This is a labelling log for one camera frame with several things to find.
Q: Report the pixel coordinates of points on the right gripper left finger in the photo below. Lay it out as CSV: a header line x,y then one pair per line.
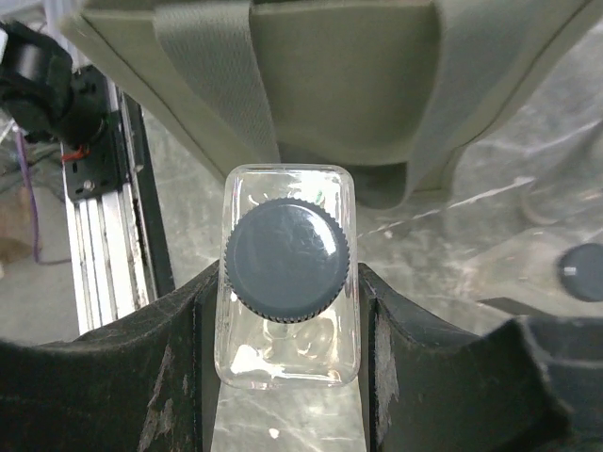
x,y
145,382

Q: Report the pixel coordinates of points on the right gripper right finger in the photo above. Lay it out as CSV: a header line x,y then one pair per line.
x,y
427,385

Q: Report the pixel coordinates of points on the small clear bottle grey cap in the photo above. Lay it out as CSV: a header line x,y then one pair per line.
x,y
287,312

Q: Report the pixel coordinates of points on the olive canvas bag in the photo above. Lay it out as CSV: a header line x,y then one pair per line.
x,y
392,91

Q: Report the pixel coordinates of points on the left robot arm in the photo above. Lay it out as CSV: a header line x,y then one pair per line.
x,y
41,91

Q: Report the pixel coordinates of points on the clear bottle with black label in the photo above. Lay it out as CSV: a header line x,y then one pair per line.
x,y
518,275

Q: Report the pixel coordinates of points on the clear tube with dark label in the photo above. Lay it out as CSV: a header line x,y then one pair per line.
x,y
546,202

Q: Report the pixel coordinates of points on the aluminium rail frame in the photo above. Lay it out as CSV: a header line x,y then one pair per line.
x,y
119,250

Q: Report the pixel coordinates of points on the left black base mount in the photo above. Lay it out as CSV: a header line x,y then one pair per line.
x,y
98,171

